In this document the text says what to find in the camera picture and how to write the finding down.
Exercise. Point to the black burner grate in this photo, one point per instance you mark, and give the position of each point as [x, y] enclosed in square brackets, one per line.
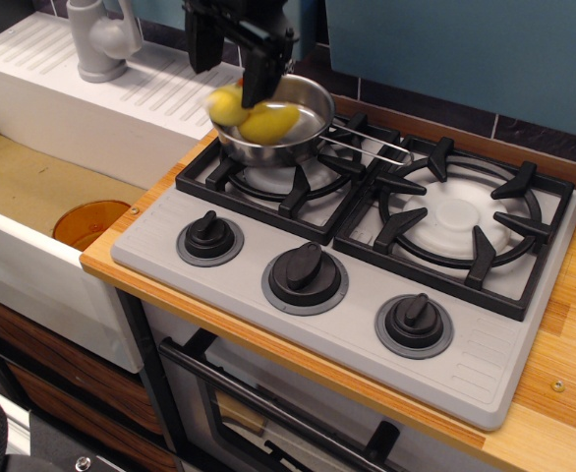
[310, 200]
[485, 232]

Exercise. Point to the black right burner grate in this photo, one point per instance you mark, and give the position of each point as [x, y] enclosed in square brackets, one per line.
[485, 232]

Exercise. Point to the yellow stuffed duck toy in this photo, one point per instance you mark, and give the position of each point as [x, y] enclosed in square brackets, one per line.
[265, 124]

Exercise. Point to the black left burner grate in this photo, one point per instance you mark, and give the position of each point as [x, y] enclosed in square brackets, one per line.
[310, 200]

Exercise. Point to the white toy sink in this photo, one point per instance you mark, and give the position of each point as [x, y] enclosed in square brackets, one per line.
[64, 143]

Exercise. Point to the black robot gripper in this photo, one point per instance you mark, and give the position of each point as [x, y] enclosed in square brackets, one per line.
[260, 27]

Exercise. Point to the wooden drawer front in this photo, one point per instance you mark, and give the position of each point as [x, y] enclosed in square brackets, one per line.
[75, 388]

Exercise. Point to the grey toy stove top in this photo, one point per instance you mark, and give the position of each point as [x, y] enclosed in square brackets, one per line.
[474, 379]

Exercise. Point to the stainless steel pan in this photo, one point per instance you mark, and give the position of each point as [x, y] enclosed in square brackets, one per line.
[317, 127]

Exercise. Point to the black stove knob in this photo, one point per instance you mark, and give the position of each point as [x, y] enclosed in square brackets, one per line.
[210, 241]
[414, 326]
[305, 281]

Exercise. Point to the black middle stove knob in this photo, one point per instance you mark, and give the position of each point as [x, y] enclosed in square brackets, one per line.
[305, 281]

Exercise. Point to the black left stove knob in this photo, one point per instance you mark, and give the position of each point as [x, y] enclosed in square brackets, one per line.
[210, 241]

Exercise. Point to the black oven door handle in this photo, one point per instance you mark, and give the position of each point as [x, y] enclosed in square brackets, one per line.
[265, 431]

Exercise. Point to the black right stove knob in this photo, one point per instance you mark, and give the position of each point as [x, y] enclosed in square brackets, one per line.
[414, 326]

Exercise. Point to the grey toy faucet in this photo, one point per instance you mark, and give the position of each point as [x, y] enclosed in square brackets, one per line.
[103, 44]

